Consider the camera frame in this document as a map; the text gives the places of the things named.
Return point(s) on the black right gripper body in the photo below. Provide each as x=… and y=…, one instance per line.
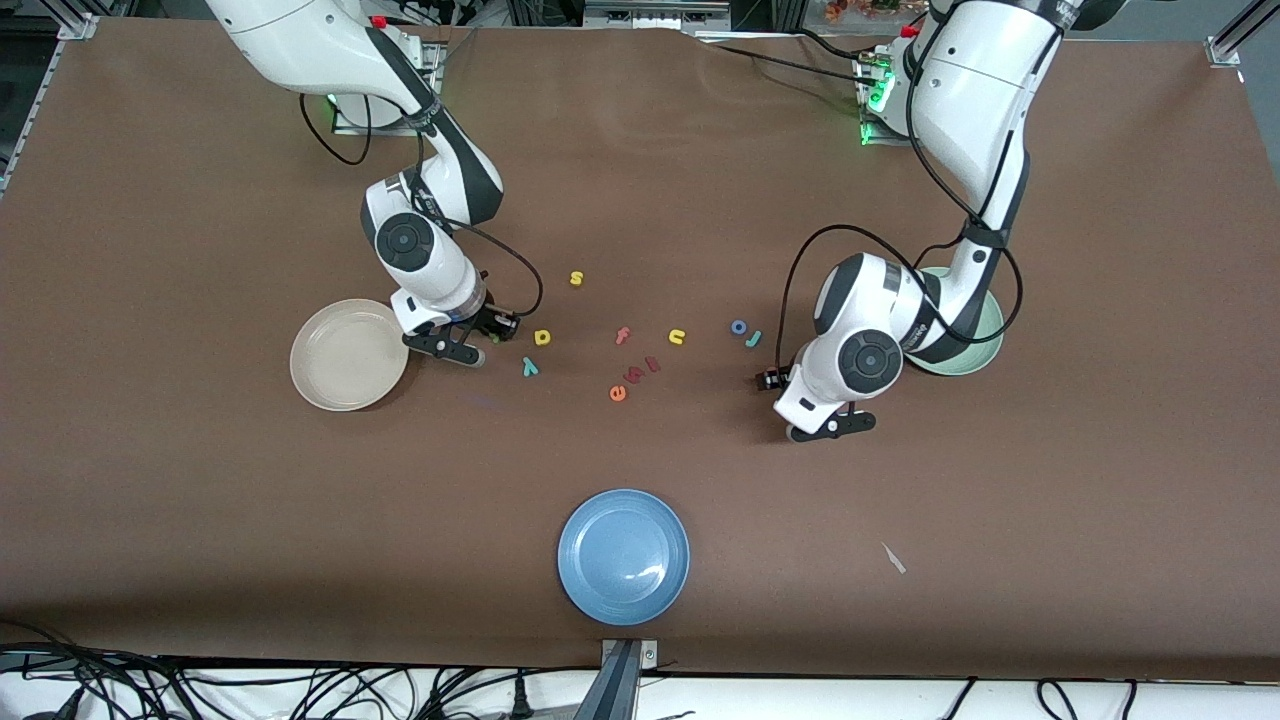
x=490, y=321

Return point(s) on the teal letter y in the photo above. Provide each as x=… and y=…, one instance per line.
x=530, y=368

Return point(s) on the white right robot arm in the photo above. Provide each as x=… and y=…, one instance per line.
x=290, y=40

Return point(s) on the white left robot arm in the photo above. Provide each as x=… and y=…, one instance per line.
x=975, y=90

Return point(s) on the beige brown plate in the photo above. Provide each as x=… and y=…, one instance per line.
x=345, y=360

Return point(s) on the brown table cover sheet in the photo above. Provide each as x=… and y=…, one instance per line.
x=640, y=200

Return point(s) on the pale green plate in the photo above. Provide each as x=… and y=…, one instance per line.
x=985, y=340

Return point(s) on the small white paper scrap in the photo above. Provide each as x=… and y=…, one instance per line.
x=893, y=558

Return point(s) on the blue plate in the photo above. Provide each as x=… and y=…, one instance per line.
x=623, y=557

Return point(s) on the black metal rack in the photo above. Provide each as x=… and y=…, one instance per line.
x=545, y=10

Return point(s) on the gray power strip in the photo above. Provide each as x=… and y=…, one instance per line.
x=655, y=12

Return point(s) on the black power plug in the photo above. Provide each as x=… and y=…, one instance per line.
x=520, y=700

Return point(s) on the orange decoration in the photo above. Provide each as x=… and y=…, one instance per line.
x=860, y=8

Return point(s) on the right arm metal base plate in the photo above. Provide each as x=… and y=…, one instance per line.
x=345, y=128

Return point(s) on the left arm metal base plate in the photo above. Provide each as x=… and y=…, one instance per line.
x=872, y=138

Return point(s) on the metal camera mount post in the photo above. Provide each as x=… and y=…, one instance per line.
x=620, y=685

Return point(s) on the aluminium frame profile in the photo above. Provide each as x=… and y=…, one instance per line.
x=78, y=25
x=1225, y=50

